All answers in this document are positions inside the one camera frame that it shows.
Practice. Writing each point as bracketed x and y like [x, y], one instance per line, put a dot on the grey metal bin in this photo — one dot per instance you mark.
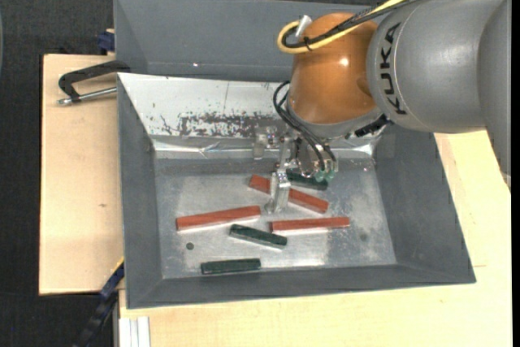
[203, 32]

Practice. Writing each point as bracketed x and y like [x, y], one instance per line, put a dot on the red-brown flat block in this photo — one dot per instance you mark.
[217, 218]
[308, 224]
[308, 200]

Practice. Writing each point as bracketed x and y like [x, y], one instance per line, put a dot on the black cylinder on white bracket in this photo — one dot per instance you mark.
[367, 128]

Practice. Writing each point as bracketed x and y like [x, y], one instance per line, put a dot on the pale wood flat board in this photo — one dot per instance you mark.
[77, 174]

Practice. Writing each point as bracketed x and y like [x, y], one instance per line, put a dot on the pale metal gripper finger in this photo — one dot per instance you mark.
[265, 138]
[279, 191]

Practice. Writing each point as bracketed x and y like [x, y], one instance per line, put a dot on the dark green flat block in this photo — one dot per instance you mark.
[230, 266]
[258, 236]
[306, 182]

